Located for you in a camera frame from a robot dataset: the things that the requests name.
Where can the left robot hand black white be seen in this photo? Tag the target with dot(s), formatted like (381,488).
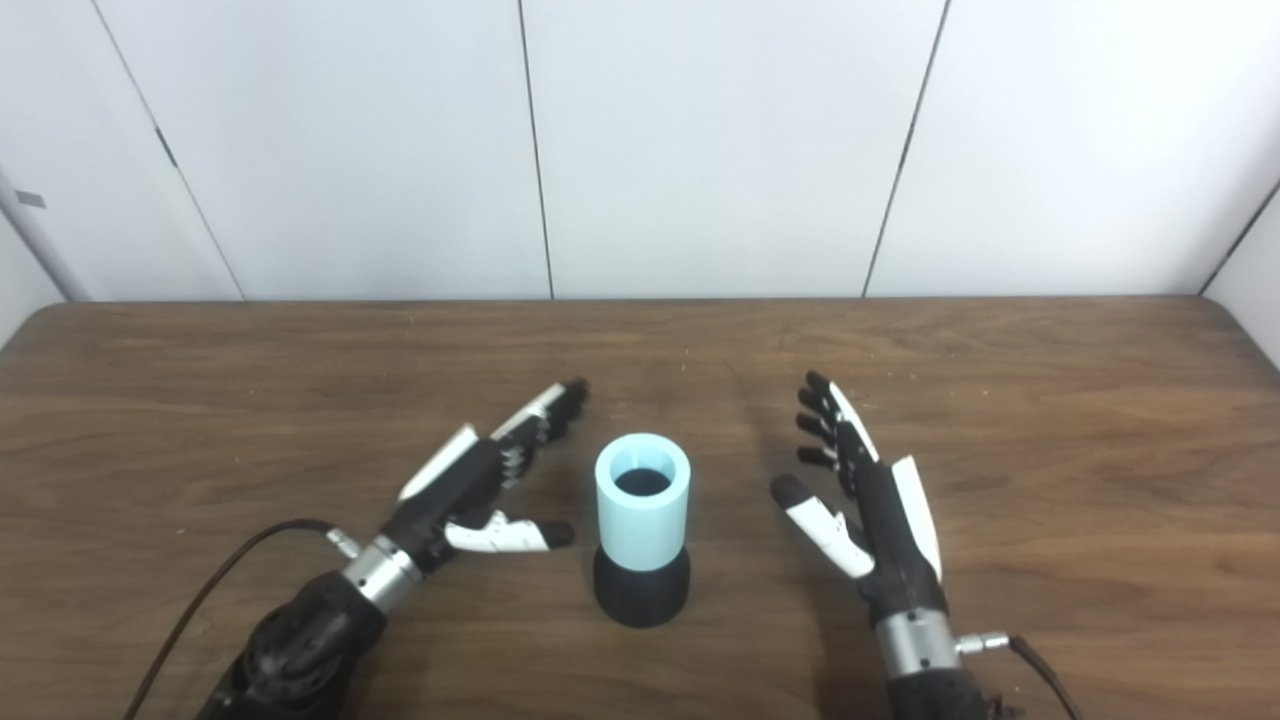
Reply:
(455,495)

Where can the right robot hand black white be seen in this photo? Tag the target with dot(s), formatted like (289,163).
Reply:
(895,545)

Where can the black flared nozzle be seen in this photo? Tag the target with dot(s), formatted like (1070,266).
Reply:
(640,595)

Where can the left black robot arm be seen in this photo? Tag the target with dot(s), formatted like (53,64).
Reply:
(300,640)

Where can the small grey wall tape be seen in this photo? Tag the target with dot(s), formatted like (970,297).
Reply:
(30,198)

